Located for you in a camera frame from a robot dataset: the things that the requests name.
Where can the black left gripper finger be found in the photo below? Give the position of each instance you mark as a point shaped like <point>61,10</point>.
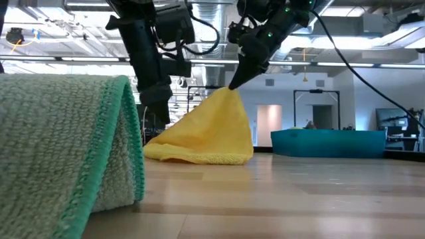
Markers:
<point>159,99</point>

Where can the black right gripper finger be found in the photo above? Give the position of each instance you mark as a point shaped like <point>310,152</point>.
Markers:
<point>262,58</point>
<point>247,56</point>

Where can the yellow microfiber towel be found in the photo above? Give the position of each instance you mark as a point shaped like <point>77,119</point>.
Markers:
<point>212,132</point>

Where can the grey waffle microfiber towel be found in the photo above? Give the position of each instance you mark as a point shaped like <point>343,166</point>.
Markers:
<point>311,125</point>

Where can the linear ceiling light strip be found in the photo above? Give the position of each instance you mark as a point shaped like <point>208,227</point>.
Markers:
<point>89,59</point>

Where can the teal plastic bin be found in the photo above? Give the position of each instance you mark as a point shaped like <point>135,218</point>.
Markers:
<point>328,144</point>

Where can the pale green towel teal edge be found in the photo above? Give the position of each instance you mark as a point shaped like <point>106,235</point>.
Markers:
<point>50,139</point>

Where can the black ceiling device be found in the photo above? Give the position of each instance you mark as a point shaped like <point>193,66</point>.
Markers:
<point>15,36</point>

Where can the dark computer monitor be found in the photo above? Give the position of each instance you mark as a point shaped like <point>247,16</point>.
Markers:
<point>391,116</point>

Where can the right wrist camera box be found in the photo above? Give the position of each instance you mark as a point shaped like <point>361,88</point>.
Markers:
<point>240,31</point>

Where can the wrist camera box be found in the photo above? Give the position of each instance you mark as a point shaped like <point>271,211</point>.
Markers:
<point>240,31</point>
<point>174,23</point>

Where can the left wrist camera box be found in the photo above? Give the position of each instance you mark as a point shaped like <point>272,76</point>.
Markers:
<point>174,23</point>

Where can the silver ceiling duct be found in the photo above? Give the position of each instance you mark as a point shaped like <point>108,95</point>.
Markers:
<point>207,10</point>

